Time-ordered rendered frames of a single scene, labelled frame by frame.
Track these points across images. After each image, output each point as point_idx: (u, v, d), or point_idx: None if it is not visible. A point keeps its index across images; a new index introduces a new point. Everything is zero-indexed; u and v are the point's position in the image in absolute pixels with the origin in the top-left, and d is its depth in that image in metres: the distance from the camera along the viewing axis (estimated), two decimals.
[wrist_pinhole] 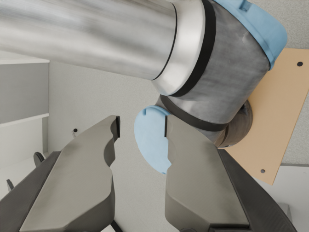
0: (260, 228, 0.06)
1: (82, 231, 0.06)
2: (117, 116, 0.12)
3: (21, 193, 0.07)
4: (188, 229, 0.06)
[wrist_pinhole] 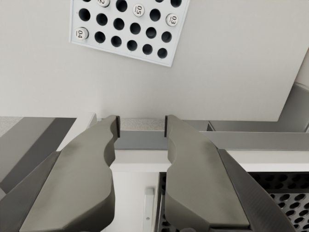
0: (260, 228, 0.06)
1: (82, 231, 0.06)
2: (117, 116, 0.12)
3: (21, 193, 0.07)
4: (188, 229, 0.06)
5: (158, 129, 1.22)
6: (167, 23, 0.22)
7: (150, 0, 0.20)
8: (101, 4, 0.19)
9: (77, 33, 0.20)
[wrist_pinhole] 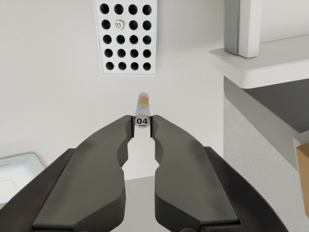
0: (248, 222, 0.06)
1: (82, 231, 0.06)
2: (131, 116, 0.12)
3: (36, 187, 0.07)
4: (188, 229, 0.06)
5: None
6: None
7: (110, 16, 0.25)
8: None
9: (142, 124, 0.13)
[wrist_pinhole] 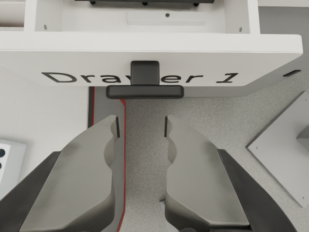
0: (260, 228, 0.06)
1: (82, 231, 0.06)
2: (117, 116, 0.12)
3: (21, 193, 0.07)
4: (188, 229, 0.06)
5: (213, 123, 1.10)
6: None
7: None
8: None
9: None
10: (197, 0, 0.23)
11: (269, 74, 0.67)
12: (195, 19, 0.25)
